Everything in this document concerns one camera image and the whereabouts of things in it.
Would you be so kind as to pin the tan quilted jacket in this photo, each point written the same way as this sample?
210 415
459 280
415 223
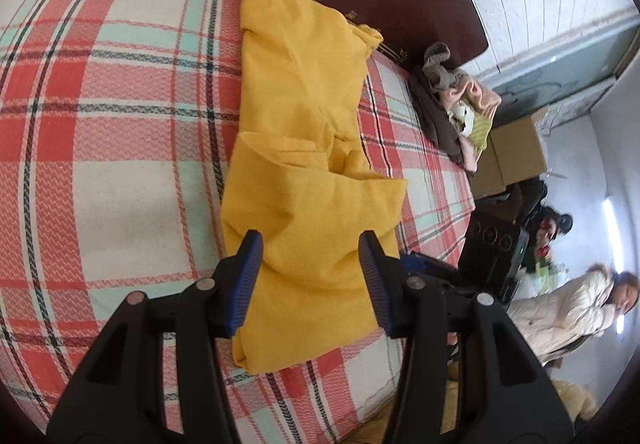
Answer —
579 403

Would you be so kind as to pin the person in black cap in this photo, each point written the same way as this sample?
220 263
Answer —
546 225

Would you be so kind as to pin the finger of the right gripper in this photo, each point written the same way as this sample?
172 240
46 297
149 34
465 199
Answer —
418 263

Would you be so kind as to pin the yellow garment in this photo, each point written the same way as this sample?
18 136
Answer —
298 175

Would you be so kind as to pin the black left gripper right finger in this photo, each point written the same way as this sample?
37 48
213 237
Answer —
467 376

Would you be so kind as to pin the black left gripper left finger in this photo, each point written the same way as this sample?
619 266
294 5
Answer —
153 374

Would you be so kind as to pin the person in white coat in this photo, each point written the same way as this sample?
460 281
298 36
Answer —
561 321

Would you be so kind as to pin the pile of mixed clothes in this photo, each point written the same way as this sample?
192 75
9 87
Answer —
455 111

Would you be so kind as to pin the red plaid bed sheet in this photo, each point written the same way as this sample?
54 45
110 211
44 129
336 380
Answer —
118 119

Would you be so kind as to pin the cardboard box by bed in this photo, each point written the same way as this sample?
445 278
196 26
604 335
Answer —
515 153

